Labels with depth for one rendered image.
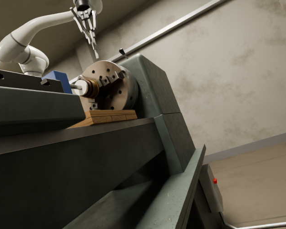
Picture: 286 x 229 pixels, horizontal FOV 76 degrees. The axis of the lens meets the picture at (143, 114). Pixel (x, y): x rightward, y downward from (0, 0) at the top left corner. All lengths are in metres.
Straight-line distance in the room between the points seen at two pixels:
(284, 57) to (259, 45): 0.38
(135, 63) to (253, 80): 2.51
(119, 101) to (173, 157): 0.41
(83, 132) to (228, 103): 2.92
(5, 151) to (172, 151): 0.78
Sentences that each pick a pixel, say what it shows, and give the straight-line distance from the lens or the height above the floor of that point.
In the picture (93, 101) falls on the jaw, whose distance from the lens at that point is 0.90.
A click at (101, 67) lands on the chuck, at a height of 1.19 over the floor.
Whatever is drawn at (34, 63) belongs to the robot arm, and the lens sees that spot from 1.43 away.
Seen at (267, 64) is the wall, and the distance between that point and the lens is 3.41.
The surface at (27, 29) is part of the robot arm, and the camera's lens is 1.32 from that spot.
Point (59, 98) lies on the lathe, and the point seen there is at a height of 0.91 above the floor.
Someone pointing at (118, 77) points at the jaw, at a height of 1.09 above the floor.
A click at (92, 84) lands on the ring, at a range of 0.86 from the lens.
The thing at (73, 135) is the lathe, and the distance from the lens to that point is 0.46.
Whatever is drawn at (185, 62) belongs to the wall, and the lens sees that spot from 3.38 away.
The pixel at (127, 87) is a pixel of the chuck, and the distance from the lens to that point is 0.90.
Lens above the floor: 0.79
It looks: 6 degrees up
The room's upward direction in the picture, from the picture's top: 20 degrees counter-clockwise
